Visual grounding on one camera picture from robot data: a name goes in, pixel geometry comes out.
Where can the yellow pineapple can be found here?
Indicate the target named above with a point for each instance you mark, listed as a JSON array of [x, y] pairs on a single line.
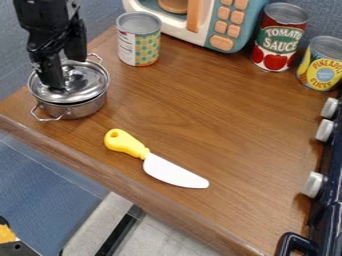
[[321, 66]]

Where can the silver pot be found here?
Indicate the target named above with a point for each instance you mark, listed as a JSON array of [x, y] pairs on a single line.
[[84, 106]]

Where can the toy stove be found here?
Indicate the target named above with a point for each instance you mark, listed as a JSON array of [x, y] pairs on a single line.
[[329, 173]]

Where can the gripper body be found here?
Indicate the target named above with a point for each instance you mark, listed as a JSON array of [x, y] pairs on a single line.
[[44, 20]]

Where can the red tomato sauce can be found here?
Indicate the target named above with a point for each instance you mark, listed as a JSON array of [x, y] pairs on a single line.
[[278, 40]]

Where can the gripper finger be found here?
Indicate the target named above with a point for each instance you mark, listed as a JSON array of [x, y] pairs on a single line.
[[53, 73], [76, 43]]

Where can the silver pot lid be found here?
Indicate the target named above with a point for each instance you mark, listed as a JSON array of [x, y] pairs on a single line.
[[87, 83]]

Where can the green dotted can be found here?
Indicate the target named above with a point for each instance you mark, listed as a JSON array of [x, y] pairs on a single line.
[[140, 41]]

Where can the toy microwave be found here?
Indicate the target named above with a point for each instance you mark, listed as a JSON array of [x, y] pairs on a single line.
[[209, 23]]

